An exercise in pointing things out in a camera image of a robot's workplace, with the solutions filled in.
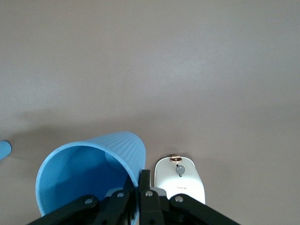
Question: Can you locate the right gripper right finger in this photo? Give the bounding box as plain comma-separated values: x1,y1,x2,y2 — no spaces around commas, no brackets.
138,169,240,225

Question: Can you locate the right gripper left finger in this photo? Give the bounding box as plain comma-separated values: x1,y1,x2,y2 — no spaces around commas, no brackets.
27,177,139,225

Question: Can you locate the blue ribbed plastic cup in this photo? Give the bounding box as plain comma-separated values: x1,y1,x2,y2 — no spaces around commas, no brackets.
0,140,12,161
35,131,146,225

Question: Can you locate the white two-slot toaster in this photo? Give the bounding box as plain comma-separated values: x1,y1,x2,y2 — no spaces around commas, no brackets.
154,154,206,205

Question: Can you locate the brown table cover sheet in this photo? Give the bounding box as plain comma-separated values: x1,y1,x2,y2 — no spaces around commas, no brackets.
0,0,300,225

